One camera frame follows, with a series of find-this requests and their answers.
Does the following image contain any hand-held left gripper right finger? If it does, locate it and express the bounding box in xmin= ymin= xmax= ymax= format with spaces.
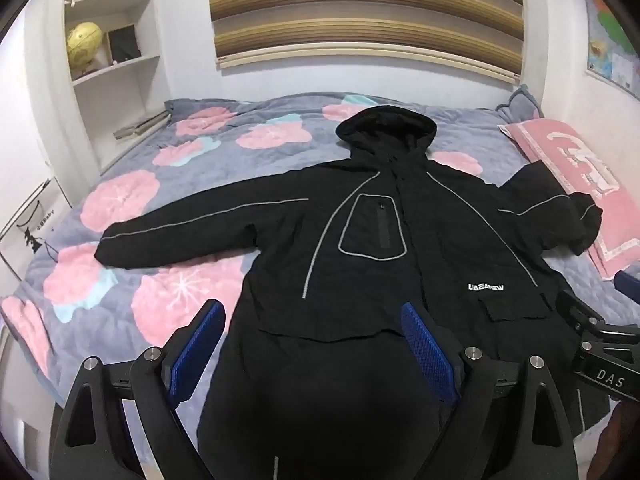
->
xmin=401 ymin=301 xmax=597 ymax=480

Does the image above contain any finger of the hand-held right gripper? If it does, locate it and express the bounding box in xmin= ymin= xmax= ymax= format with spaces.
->
xmin=555 ymin=290 xmax=640 ymax=402
xmin=615 ymin=271 xmax=640 ymax=306

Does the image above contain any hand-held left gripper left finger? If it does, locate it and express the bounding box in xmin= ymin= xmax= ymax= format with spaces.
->
xmin=47 ymin=299 xmax=228 ymax=480

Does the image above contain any black hooded jacket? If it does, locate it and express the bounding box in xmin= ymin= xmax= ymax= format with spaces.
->
xmin=95 ymin=105 xmax=618 ymax=480

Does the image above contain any pink pillow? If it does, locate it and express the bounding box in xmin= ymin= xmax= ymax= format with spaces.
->
xmin=502 ymin=119 xmax=640 ymax=281

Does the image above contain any grey floral blanket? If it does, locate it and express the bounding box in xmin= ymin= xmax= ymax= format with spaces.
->
xmin=0 ymin=92 xmax=640 ymax=443

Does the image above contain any white paper bag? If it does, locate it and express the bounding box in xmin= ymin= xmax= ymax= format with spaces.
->
xmin=0 ymin=177 xmax=74 ymax=282

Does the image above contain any grey pillow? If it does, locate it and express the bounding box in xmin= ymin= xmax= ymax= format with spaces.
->
xmin=495 ymin=84 xmax=547 ymax=126

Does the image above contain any flat stack of books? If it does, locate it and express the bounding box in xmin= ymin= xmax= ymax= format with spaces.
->
xmin=113 ymin=112 xmax=172 ymax=141

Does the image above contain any white bookshelf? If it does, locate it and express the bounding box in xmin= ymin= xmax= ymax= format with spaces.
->
xmin=62 ymin=0 xmax=172 ymax=172

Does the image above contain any yellow globe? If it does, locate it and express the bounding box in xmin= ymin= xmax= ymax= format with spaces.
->
xmin=66 ymin=21 xmax=105 ymax=74

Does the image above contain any striped window blind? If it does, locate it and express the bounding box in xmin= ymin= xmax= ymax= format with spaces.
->
xmin=206 ymin=0 xmax=526 ymax=84

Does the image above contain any wall map poster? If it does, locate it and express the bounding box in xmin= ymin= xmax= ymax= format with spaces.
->
xmin=585 ymin=0 xmax=640 ymax=94

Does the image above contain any black picture frame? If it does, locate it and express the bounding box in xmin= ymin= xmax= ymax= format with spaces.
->
xmin=102 ymin=24 xmax=144 ymax=64

